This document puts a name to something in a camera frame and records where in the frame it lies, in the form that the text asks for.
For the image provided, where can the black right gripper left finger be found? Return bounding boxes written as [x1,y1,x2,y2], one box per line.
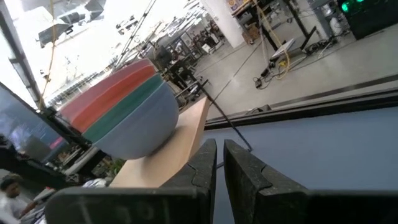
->
[45,138,218,224]

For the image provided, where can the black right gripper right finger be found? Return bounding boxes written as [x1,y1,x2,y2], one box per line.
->
[223,139,398,224]

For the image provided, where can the blue bowl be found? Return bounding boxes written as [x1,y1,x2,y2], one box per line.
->
[93,81,180,160]

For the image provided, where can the pink plate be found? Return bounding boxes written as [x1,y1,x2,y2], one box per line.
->
[58,58,153,122]

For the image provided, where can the light wooden shelf board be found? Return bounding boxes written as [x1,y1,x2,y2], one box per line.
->
[109,96,211,189]

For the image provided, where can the green bowl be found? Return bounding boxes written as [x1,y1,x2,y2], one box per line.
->
[82,73,164,144]

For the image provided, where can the orange bowl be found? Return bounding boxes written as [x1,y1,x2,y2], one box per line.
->
[70,64,158,134]

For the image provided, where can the person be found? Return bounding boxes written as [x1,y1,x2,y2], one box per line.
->
[0,174,57,224]

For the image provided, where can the black monitor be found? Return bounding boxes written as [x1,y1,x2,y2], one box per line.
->
[0,81,69,162]

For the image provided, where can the white flat panel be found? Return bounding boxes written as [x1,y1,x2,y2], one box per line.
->
[269,38,297,60]

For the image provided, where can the black-legged desk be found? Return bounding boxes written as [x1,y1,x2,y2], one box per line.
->
[231,0,318,52]

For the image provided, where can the white pillar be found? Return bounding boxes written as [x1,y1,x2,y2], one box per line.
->
[200,0,246,49]

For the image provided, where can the black computer with green light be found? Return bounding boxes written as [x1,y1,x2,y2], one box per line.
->
[337,0,398,40]

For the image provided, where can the black table frame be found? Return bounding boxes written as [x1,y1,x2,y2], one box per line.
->
[203,86,398,131]

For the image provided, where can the black cable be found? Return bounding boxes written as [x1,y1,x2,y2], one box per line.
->
[194,79,253,169]

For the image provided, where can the yellow cable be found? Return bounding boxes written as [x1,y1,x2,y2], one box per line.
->
[253,0,292,80]

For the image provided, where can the yellow rope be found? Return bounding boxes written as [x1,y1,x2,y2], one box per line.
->
[37,0,57,110]

